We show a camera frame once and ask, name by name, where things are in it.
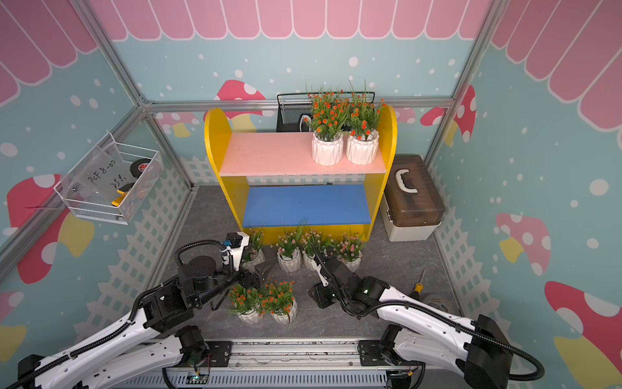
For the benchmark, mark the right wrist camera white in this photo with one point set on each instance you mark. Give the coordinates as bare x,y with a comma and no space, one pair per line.
318,269

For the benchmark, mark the black mesh wire basket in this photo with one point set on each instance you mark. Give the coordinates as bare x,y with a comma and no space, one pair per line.
292,105

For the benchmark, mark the pink flower pot far left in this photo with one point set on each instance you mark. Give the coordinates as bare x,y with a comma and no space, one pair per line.
253,254

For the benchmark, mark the yellow pink blue wooden rack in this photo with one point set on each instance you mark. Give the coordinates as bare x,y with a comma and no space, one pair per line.
331,209

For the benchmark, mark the black tape roll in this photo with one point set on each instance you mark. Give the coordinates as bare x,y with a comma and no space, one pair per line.
139,166

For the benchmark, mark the pink flower pot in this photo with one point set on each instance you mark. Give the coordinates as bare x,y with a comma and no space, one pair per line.
312,242
349,251
289,249
253,254

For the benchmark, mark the white box with brown lid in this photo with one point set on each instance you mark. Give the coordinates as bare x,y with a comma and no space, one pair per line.
411,206

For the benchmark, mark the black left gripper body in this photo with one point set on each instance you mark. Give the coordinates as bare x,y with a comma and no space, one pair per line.
227,277

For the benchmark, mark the pink flower pot far right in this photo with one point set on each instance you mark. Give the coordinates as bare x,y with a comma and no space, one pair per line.
349,251

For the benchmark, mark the clear wall-mounted wire basket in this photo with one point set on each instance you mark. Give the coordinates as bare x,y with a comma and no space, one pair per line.
91,185

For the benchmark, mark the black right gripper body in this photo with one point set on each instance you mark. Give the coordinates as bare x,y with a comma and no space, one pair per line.
325,296

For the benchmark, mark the orange flower pot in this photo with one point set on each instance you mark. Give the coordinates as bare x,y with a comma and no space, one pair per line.
363,140
279,301
246,304
330,112

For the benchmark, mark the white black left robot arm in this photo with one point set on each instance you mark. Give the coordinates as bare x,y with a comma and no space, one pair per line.
154,334

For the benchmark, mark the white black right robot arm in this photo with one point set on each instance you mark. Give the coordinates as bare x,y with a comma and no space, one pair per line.
477,349

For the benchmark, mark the yellow black screwdriver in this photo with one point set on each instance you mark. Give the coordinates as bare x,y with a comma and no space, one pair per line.
418,288

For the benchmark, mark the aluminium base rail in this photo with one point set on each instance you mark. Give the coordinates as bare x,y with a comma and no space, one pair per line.
289,363

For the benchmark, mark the clear tape roll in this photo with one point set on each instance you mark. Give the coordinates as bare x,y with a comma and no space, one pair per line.
441,303

